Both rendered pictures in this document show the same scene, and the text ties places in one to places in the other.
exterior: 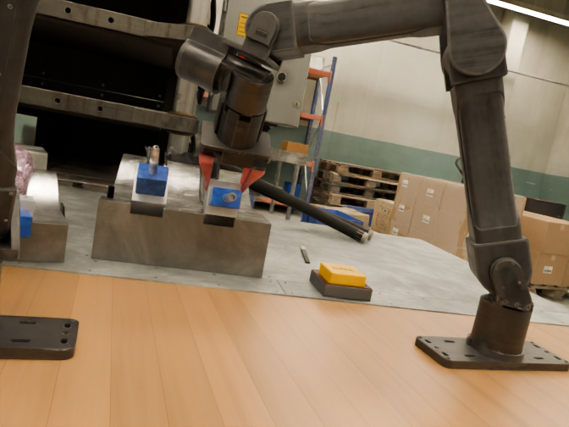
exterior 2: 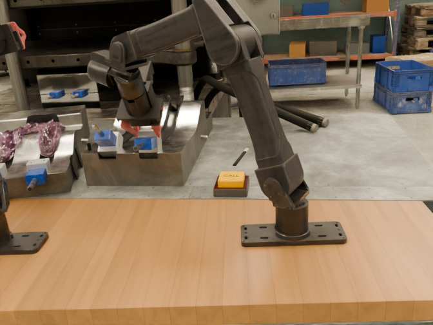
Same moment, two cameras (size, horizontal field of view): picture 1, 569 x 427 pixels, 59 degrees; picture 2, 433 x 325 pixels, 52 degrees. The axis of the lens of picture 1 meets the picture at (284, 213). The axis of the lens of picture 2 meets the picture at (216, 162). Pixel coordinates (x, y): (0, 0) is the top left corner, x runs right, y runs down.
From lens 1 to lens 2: 55 cm
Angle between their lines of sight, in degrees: 26
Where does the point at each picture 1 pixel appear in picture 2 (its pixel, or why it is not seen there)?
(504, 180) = (264, 126)
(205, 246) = (145, 171)
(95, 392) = (35, 269)
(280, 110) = (261, 24)
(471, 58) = (220, 55)
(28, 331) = (22, 240)
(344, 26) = (158, 40)
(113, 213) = (90, 160)
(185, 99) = not seen: hidden behind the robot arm
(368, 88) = not seen: outside the picture
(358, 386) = (167, 262)
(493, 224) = (263, 156)
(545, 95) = not seen: outside the picture
